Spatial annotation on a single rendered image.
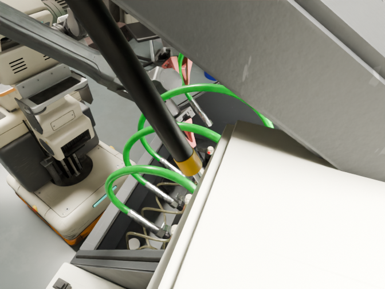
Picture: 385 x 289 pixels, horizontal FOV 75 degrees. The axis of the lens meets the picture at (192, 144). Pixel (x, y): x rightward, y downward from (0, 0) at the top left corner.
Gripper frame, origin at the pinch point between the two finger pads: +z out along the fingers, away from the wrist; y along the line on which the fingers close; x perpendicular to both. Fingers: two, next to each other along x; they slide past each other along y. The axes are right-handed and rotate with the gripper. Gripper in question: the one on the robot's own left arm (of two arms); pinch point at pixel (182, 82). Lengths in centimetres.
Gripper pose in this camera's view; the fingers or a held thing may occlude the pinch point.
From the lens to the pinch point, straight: 74.8
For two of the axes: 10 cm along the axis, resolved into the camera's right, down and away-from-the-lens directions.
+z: 2.5, 9.7, -0.1
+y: 8.4, -2.1, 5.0
